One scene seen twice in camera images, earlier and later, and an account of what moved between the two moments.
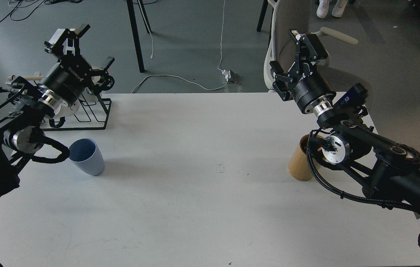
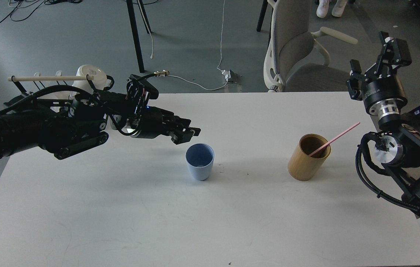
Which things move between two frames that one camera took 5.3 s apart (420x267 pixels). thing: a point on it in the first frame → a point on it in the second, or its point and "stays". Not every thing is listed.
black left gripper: x=67 y=79 → x=155 y=122
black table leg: x=131 y=7 stays
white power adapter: x=227 y=73 stays
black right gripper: x=303 y=82 → x=384 y=95
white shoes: x=322 y=9 stays
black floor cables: x=20 y=3 stays
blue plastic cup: x=86 y=154 → x=199 y=158
